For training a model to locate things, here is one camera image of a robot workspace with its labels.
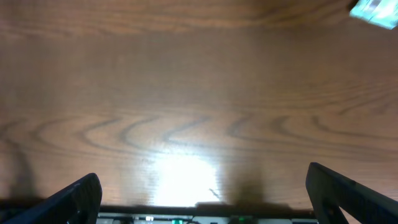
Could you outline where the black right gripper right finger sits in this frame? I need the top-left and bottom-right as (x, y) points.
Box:
(305, 162), (397, 224)

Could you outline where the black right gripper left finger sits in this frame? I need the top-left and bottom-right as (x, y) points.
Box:
(4, 173), (103, 224)

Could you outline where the green Kleenex tissue pack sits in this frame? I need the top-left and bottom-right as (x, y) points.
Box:
(349, 0), (397, 30)

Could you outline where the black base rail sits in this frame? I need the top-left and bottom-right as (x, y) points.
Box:
(96, 202), (318, 224)

